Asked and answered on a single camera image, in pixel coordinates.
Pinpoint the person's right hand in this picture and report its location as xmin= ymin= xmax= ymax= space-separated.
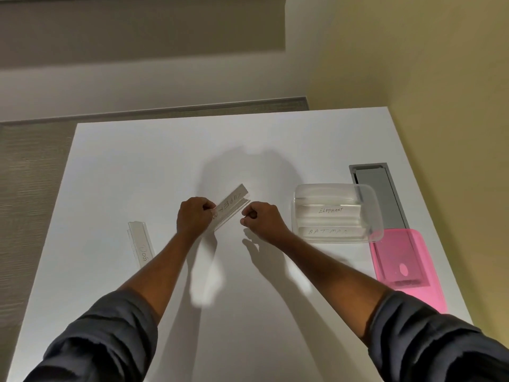
xmin=240 ymin=201 xmax=292 ymax=242

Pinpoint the person's left hand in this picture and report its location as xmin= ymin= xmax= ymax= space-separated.
xmin=177 ymin=197 xmax=217 ymax=239

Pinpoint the clear plastic label holder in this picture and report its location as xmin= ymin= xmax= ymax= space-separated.
xmin=210 ymin=184 xmax=251 ymax=232
xmin=127 ymin=221 xmax=156 ymax=270

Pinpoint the person's right forearm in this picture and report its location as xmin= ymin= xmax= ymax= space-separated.
xmin=258 ymin=228 xmax=509 ymax=382

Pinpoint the person's left forearm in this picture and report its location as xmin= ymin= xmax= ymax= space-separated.
xmin=23 ymin=231 xmax=204 ymax=382

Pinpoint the white paper label strip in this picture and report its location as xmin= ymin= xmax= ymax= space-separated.
xmin=297 ymin=203 xmax=362 ymax=219
xmin=298 ymin=226 xmax=368 ymax=240

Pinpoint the clear plastic container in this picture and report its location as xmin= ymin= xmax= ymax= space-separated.
xmin=291 ymin=184 xmax=385 ymax=244

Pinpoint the pink plastic lid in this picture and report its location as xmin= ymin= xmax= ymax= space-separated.
xmin=369 ymin=229 xmax=448 ymax=314

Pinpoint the grey cable tray cover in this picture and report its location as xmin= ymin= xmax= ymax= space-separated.
xmin=349 ymin=163 xmax=410 ymax=230

